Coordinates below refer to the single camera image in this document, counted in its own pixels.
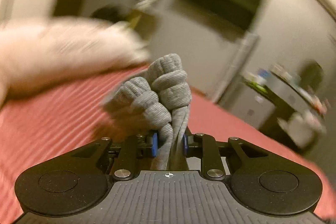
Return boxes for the white upholstered chair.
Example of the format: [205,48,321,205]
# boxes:
[278,108,327,149]

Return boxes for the blue and white container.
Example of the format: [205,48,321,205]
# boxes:
[257,69,271,81]

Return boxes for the pink plush pillow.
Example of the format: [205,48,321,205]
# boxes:
[0,17,152,109]

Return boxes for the red ribbed blanket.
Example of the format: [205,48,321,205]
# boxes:
[0,64,336,224]

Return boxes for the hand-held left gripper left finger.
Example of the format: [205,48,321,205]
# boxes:
[70,133,159,180]

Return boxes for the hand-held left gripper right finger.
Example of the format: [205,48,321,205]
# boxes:
[182,132,266,180]

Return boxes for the yellow side table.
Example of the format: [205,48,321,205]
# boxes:
[125,0,168,39]

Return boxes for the green cloth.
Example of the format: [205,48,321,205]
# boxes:
[245,80,269,94]

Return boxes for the black bag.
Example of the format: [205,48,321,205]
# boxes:
[90,4,128,26]

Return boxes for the dark wall screen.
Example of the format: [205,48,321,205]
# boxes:
[169,0,266,42]

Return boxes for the grey sweat pants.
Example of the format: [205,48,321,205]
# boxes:
[101,53,192,171]

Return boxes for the grey cabinet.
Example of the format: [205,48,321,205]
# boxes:
[219,78,277,134]

